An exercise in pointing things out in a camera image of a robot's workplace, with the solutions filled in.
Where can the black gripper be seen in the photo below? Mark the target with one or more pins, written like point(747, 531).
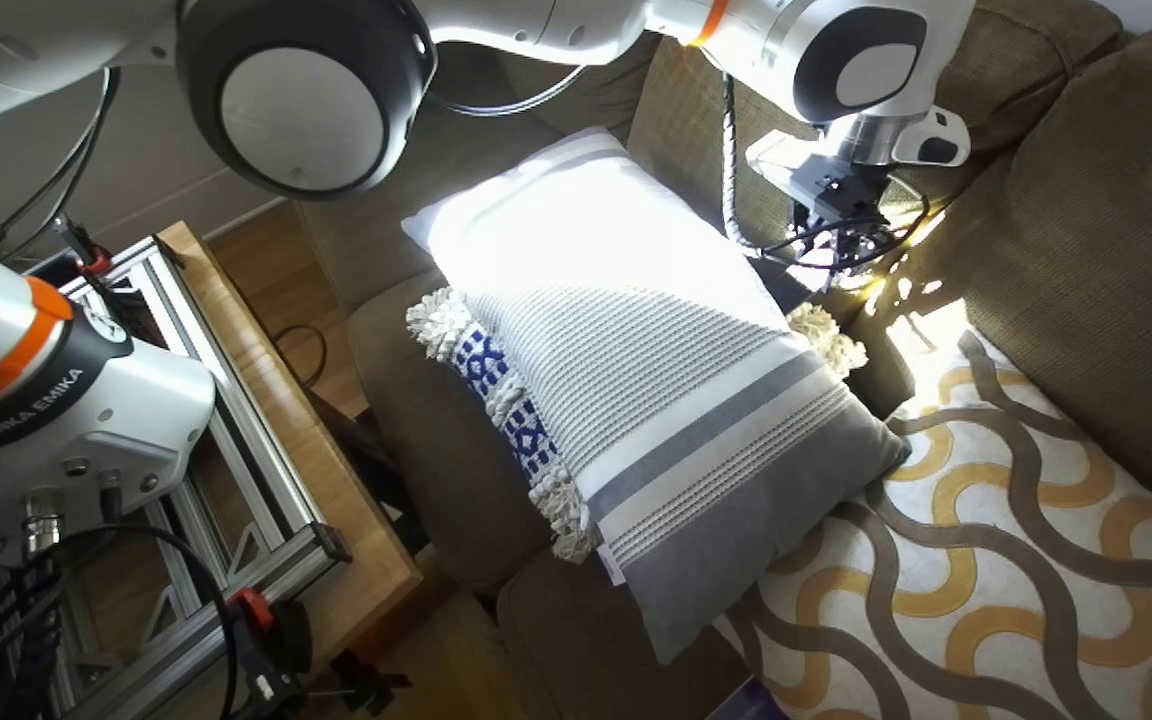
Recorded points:
point(835, 187)

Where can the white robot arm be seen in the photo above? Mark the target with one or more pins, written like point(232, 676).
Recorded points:
point(538, 24)

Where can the grey white striped pillow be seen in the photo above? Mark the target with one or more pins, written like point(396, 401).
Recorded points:
point(656, 387)

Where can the yellow grey wave pattern pillow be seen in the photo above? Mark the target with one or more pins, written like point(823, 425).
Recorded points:
point(1000, 573)

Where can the olive brown sofa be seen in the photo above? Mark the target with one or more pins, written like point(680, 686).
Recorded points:
point(1109, 226)

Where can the dark blue book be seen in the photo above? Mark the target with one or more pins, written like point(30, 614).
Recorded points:
point(752, 706)

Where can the red black clamp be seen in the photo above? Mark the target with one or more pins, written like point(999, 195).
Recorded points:
point(271, 635)

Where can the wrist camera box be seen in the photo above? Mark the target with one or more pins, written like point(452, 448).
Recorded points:
point(933, 139)

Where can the aluminium profile frame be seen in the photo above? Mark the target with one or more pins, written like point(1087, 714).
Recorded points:
point(251, 452)

